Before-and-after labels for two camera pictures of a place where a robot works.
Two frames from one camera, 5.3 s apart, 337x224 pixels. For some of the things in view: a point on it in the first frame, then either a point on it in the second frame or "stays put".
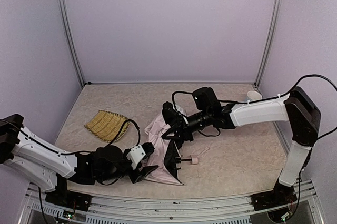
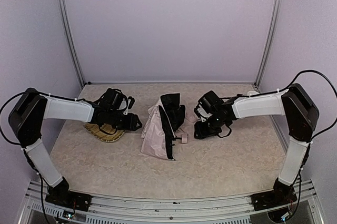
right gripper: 180,128 -> 201,131
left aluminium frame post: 60,0 stays put
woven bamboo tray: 106,125 stays put
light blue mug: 254,95 stays put
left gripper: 135,174 -> 129,122
